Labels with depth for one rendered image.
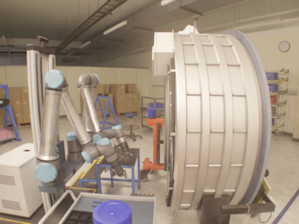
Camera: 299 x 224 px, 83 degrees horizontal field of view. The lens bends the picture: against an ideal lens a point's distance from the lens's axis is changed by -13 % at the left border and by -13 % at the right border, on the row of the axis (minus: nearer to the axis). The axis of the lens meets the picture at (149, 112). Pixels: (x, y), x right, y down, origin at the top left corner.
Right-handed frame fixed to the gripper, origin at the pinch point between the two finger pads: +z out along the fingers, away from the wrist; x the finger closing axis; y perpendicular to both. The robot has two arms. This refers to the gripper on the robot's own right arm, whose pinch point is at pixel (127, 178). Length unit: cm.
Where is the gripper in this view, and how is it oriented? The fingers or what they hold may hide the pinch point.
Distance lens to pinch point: 154.7
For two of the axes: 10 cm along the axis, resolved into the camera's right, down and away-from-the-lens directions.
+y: -9.1, 4.0, 0.0
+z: 3.9, 8.8, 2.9
